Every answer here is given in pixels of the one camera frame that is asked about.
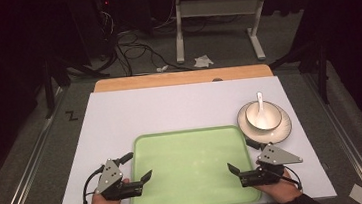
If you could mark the white bowl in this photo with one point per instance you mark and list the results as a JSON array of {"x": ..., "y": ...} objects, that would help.
[{"x": 272, "y": 115}]

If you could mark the person's right hand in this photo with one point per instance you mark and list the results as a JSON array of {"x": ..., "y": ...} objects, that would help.
[{"x": 279, "y": 189}]

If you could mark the metal floor rail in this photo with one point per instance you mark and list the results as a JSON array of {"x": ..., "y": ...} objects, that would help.
[
  {"x": 26, "y": 180},
  {"x": 346, "y": 133}
]

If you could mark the white plate with dark rim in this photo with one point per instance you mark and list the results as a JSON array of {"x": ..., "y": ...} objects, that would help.
[{"x": 277, "y": 133}]

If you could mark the white metal desk frame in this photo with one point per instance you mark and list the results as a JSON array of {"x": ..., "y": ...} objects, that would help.
[{"x": 216, "y": 6}]

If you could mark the white table mat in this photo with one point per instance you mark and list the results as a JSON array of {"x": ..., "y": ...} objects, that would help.
[{"x": 169, "y": 109}]

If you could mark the small crumpled white paper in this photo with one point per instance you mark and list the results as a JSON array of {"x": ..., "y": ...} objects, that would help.
[{"x": 162, "y": 69}]

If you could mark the white ceramic spoon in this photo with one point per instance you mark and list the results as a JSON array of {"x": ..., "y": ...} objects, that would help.
[{"x": 261, "y": 114}]

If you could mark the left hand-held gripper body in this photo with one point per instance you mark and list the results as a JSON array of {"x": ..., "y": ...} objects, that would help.
[{"x": 109, "y": 175}]

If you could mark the wooden table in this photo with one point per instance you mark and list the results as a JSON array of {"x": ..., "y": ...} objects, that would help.
[{"x": 166, "y": 79}]

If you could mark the large crumpled white paper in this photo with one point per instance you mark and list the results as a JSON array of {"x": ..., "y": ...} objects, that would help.
[{"x": 203, "y": 61}]

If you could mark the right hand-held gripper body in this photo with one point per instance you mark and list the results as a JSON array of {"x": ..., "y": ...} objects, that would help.
[{"x": 276, "y": 157}]

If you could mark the black metal stand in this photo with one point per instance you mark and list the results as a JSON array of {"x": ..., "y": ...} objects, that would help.
[
  {"x": 48, "y": 88},
  {"x": 323, "y": 68}
]

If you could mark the dark computer case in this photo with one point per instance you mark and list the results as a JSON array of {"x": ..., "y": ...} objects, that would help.
[{"x": 94, "y": 26}]

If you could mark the green plastic tray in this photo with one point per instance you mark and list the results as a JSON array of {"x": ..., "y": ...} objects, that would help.
[{"x": 192, "y": 168}]

